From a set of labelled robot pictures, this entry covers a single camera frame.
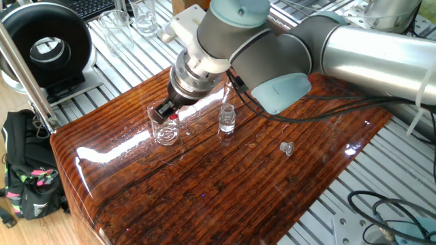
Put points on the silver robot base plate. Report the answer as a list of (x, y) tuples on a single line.
[(347, 228)]

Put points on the white device base plate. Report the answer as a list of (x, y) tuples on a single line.
[(92, 81)]

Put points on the wood grain table mat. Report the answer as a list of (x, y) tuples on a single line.
[(238, 187)]

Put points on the black round blower fan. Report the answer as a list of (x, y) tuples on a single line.
[(78, 37)]

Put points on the small clear glass bottle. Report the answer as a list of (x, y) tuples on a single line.
[(227, 122)]

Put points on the black backpack with pink print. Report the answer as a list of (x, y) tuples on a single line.
[(30, 153)]

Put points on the clear glass bottle stopper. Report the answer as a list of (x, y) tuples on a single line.
[(287, 148)]

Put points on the glass beaker with water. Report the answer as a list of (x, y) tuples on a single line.
[(144, 24)]

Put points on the black computer keyboard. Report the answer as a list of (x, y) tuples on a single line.
[(88, 8)]

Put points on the clear glass beaker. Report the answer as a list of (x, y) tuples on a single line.
[(165, 134), (226, 95)]

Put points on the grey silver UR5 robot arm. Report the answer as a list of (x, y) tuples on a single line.
[(374, 58)]

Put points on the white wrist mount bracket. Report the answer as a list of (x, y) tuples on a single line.
[(184, 20)]

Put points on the aluminium frame beam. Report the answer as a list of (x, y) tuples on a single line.
[(24, 75)]

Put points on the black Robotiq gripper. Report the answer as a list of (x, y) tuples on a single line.
[(180, 99)]

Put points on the glass dropper with red bulb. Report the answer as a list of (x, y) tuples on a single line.
[(173, 117)]

